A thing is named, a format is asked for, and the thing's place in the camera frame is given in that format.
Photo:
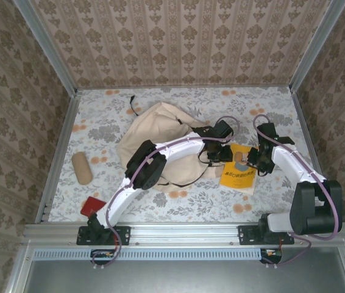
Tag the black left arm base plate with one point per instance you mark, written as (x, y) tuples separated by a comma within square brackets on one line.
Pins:
[(123, 235)]

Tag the aluminium side rail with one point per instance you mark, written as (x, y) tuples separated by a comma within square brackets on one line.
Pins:
[(58, 158), (309, 152)]

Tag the small controller board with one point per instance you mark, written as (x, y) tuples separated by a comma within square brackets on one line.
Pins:
[(102, 255), (271, 255)]

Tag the aluminium frame post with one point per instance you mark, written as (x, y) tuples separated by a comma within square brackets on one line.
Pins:
[(315, 45), (47, 49)]

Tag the red wallet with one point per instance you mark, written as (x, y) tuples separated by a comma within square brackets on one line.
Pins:
[(92, 207)]

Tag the aluminium front frame rail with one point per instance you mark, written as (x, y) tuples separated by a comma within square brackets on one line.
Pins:
[(184, 233)]

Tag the grey sheet metal panel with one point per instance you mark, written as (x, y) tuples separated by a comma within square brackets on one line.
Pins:
[(175, 277)]

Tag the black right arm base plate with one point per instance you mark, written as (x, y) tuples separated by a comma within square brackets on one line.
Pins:
[(247, 235)]

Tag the beige canvas backpack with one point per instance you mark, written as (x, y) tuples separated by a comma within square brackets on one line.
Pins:
[(157, 131)]

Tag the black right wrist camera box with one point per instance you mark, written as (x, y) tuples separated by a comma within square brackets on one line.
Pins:
[(267, 130)]

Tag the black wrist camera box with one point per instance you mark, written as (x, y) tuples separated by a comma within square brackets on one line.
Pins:
[(267, 130), (222, 128)]

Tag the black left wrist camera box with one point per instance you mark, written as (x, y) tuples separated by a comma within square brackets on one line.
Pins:
[(222, 128)]

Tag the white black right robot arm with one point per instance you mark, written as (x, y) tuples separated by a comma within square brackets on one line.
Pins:
[(288, 161)]

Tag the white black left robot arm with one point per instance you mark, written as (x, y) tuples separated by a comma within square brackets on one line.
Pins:
[(178, 149)]

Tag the beige cylindrical pencil case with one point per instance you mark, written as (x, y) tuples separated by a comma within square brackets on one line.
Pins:
[(81, 168)]

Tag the yellow cartoon cover book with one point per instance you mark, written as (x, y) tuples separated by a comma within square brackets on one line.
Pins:
[(236, 180)]

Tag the floral tablecloth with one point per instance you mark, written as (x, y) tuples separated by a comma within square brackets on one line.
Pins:
[(190, 210)]

